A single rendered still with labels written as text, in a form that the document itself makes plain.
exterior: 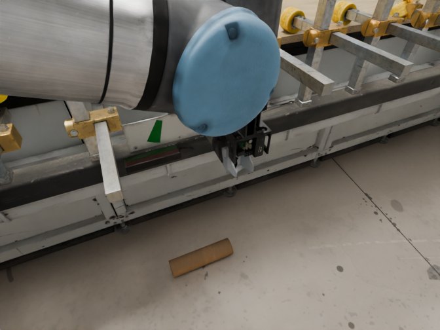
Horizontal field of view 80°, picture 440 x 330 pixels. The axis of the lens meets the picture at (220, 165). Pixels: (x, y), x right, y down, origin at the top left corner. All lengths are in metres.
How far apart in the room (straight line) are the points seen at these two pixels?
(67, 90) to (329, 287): 1.34
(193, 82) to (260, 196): 1.47
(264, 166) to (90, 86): 1.42
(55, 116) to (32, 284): 0.85
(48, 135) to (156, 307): 0.82
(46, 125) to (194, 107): 0.90
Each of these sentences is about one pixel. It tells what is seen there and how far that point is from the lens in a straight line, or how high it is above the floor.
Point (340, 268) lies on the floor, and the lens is 1.48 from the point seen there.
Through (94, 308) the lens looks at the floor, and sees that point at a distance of 1.40.
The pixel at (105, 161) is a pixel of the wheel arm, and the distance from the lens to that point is 0.65.
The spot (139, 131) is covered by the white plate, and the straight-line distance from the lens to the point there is 0.82.
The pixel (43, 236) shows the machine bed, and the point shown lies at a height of 0.17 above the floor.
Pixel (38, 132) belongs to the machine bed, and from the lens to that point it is 1.07.
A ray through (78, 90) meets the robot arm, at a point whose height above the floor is 1.16.
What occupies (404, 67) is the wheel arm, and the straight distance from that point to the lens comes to 0.83.
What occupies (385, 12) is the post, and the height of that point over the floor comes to 1.00.
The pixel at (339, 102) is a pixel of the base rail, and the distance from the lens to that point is 1.17.
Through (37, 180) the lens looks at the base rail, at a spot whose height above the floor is 0.70.
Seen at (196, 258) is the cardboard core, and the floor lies 0.08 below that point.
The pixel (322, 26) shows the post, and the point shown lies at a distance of 0.96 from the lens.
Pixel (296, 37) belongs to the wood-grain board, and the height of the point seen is 0.89.
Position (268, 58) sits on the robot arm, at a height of 1.16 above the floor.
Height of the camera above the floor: 1.23
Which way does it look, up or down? 44 degrees down
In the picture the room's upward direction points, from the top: straight up
